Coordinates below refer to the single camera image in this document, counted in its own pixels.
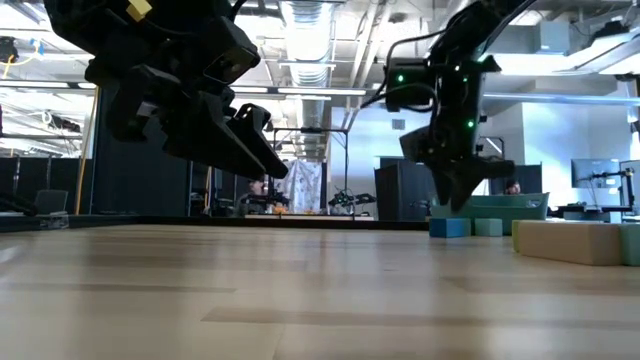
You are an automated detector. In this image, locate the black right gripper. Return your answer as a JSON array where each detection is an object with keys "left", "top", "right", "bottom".
[{"left": 422, "top": 99, "right": 516, "bottom": 212}]

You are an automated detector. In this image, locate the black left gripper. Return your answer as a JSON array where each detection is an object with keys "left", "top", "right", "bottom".
[{"left": 84, "top": 0, "right": 290, "bottom": 181}]

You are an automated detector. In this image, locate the small teal cube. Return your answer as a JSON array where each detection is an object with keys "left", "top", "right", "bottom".
[
  {"left": 473, "top": 218, "right": 504, "bottom": 238},
  {"left": 619, "top": 222, "right": 640, "bottom": 267}
]

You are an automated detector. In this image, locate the blue wooden block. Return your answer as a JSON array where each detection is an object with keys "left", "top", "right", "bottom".
[{"left": 428, "top": 217, "right": 472, "bottom": 239}]

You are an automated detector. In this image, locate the tan wooden block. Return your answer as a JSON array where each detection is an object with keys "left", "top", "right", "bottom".
[{"left": 516, "top": 221, "right": 623, "bottom": 267}]

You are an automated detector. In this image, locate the green plastic bin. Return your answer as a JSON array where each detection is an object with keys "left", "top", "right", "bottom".
[{"left": 429, "top": 192, "right": 550, "bottom": 222}]

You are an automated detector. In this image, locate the black curtain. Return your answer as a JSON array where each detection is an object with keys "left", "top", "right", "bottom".
[
  {"left": 499, "top": 164, "right": 544, "bottom": 196},
  {"left": 214, "top": 172, "right": 274, "bottom": 217}
]

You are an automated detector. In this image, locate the black room divider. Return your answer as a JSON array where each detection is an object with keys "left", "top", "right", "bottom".
[{"left": 374, "top": 156, "right": 444, "bottom": 222}]

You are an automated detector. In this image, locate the patterned white cloth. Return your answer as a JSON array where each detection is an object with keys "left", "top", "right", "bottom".
[{"left": 287, "top": 159, "right": 324, "bottom": 214}]

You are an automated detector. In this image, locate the long ceiling light strip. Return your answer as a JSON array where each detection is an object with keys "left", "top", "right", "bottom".
[{"left": 229, "top": 86, "right": 369, "bottom": 101}]

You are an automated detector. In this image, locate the large black partition panel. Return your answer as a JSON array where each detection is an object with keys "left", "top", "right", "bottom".
[{"left": 92, "top": 84, "right": 199, "bottom": 217}]

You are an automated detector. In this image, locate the dark office desk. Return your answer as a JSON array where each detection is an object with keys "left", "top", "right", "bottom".
[{"left": 556, "top": 203, "right": 640, "bottom": 224}]

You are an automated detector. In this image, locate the grey computer monitor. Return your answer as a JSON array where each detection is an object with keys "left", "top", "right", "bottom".
[{"left": 571, "top": 158, "right": 621, "bottom": 189}]

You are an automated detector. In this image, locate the distant wooden table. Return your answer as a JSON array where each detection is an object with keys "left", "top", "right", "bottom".
[{"left": 243, "top": 214, "right": 376, "bottom": 223}]

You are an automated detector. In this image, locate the grey ceiling air unit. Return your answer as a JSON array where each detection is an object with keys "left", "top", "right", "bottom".
[{"left": 499, "top": 19, "right": 571, "bottom": 55}]

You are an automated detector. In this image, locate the clear plastic piece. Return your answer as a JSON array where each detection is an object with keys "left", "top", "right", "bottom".
[{"left": 38, "top": 211, "right": 71, "bottom": 231}]

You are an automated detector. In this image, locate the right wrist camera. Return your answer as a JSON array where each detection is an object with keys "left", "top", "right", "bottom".
[{"left": 398, "top": 124, "right": 436, "bottom": 164}]

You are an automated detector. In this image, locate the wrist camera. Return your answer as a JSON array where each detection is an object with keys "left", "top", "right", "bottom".
[
  {"left": 398, "top": 124, "right": 436, "bottom": 164},
  {"left": 203, "top": 16, "right": 262, "bottom": 86}
]

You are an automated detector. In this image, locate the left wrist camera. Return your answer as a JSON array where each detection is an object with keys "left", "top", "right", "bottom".
[{"left": 203, "top": 16, "right": 262, "bottom": 86}]

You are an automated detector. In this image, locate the distant black metal frame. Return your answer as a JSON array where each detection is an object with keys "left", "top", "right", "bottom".
[{"left": 272, "top": 127, "right": 350, "bottom": 217}]

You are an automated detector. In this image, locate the ribbed silver ceiling duct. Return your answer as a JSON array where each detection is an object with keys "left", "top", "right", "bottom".
[{"left": 279, "top": 0, "right": 335, "bottom": 89}]

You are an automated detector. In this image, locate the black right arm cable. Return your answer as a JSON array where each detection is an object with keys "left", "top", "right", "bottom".
[{"left": 359, "top": 29, "right": 446, "bottom": 114}]

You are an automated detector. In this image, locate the black curtain wall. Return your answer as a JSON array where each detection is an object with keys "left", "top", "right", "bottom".
[{"left": 0, "top": 157, "right": 94, "bottom": 215}]

